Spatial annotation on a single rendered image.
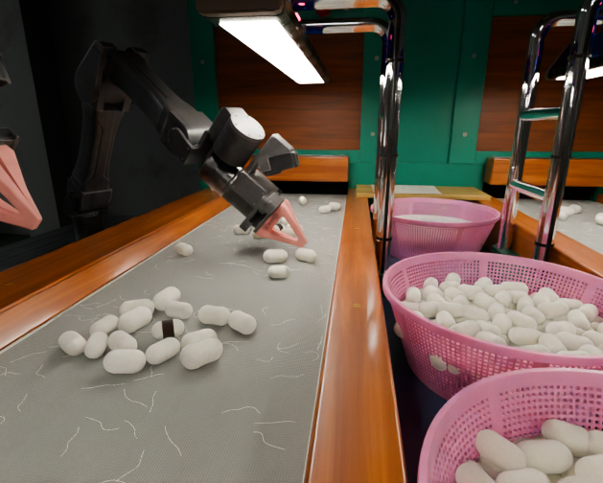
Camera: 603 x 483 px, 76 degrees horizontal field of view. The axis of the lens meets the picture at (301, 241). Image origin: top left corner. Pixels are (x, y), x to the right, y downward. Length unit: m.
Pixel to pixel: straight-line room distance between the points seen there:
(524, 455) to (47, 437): 0.31
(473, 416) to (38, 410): 0.31
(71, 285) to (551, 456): 0.50
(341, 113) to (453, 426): 0.99
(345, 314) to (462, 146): 0.88
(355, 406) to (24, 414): 0.24
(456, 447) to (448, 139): 0.99
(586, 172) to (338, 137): 0.65
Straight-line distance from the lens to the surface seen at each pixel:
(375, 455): 0.25
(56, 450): 0.33
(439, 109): 1.19
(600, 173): 1.27
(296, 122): 1.19
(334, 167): 1.11
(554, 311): 0.54
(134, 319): 0.43
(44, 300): 0.52
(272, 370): 0.35
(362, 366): 0.32
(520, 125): 0.80
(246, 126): 0.60
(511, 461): 0.31
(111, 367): 0.37
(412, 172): 1.18
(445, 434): 0.28
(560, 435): 0.34
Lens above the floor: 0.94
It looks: 17 degrees down
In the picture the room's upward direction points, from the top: straight up
